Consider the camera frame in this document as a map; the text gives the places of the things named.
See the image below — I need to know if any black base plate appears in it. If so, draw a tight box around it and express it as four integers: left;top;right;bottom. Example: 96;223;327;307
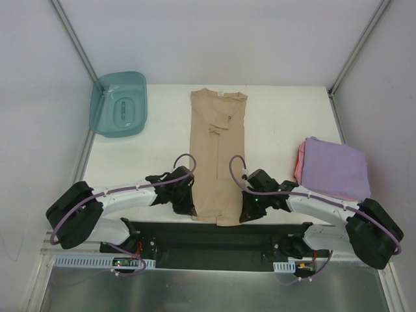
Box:
99;219;335;270

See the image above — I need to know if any right white cable duct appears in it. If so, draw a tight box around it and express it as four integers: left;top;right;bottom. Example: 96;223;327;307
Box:
273;260;296;274

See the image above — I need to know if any beige t shirt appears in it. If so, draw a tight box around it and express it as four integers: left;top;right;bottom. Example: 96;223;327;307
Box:
190;88;248;226

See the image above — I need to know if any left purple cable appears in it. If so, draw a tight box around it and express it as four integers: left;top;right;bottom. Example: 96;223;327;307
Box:
51;153;197;277

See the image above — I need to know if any right aluminium frame post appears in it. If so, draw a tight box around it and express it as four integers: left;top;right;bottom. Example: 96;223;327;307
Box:
328;0;393;97

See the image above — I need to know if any white cable duct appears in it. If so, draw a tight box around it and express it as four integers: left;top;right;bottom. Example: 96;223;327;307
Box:
55;255;156;270
273;260;296;274

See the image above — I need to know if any aluminium frame post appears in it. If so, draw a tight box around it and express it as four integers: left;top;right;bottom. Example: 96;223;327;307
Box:
328;0;393;97
48;0;98;82

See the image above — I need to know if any left aluminium frame post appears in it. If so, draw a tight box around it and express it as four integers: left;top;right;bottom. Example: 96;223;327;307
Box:
48;0;98;82

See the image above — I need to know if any left white cable duct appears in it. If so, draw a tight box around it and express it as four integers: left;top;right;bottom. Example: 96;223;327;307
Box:
55;255;156;270

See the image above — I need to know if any pink folded t shirt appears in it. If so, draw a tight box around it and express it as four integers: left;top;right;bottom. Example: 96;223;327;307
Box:
292;140;358;202

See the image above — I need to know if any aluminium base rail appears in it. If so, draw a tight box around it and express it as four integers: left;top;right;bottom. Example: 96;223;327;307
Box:
40;231;100;253

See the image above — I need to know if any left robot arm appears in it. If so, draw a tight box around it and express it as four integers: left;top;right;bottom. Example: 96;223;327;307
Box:
45;166;195;254

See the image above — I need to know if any teal plastic basin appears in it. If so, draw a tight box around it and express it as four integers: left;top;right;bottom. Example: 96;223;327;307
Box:
89;71;148;138

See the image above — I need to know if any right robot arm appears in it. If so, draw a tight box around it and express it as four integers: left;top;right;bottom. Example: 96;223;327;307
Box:
240;169;404;270

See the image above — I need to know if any purple folded t shirt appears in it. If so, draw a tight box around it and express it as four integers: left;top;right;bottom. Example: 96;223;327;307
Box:
302;136;372;201

